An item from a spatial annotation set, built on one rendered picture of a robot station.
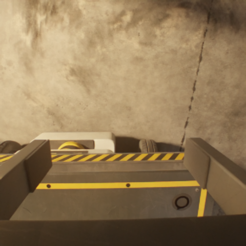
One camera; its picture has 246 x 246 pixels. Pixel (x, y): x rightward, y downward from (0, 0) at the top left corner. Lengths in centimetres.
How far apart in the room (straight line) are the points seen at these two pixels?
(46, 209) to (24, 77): 45
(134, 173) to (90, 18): 51
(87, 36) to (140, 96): 27
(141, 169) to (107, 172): 7
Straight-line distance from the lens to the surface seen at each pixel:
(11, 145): 69
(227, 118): 77
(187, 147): 16
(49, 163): 17
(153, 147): 56
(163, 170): 37
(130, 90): 64
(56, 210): 43
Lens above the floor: 63
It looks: 75 degrees down
